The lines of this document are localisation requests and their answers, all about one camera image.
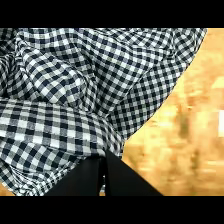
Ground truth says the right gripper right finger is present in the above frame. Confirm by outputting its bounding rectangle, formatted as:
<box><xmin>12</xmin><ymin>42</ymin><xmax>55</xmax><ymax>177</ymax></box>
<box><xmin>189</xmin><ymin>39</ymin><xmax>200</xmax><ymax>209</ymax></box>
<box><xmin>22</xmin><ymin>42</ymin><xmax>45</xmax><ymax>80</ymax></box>
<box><xmin>104</xmin><ymin>149</ymin><xmax>164</xmax><ymax>197</ymax></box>

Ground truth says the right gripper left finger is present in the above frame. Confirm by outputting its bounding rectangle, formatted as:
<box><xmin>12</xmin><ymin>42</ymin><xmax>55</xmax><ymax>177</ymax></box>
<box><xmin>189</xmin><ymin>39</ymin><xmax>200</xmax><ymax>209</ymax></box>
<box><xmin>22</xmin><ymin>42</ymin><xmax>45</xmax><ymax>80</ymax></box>
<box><xmin>46</xmin><ymin>156</ymin><xmax>107</xmax><ymax>197</ymax></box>

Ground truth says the checked shirt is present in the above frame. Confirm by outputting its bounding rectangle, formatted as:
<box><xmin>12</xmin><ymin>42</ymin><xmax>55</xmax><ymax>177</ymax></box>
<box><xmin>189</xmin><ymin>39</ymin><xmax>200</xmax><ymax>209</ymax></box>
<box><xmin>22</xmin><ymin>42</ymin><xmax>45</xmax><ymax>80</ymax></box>
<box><xmin>0</xmin><ymin>27</ymin><xmax>208</xmax><ymax>197</ymax></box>

